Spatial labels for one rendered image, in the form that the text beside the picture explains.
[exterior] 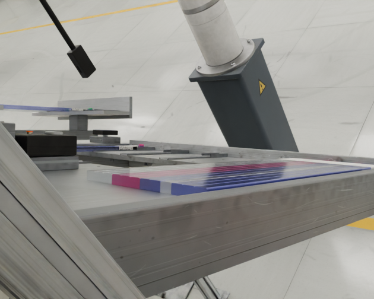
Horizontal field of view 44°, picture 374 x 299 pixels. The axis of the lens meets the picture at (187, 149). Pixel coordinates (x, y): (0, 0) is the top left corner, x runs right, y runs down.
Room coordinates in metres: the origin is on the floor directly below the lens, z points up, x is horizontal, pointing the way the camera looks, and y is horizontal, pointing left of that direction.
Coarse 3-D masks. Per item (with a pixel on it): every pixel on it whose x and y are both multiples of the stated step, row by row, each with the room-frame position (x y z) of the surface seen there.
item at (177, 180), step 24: (120, 168) 0.46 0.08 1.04; (144, 168) 0.47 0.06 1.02; (168, 168) 0.47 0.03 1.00; (192, 168) 0.47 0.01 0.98; (216, 168) 0.47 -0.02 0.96; (240, 168) 0.48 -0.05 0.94; (264, 168) 0.48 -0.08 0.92; (288, 168) 0.48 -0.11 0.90; (312, 168) 0.48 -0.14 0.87; (336, 168) 0.49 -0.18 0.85; (360, 168) 0.50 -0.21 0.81; (168, 192) 0.35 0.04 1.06; (192, 192) 0.33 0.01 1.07
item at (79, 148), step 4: (80, 148) 0.88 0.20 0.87; (84, 148) 0.88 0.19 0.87; (88, 148) 0.89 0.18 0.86; (92, 148) 0.89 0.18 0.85; (96, 148) 0.90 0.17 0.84; (100, 148) 0.90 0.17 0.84; (104, 148) 0.91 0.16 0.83; (108, 148) 0.92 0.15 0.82; (112, 148) 0.92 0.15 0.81; (116, 148) 0.93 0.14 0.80
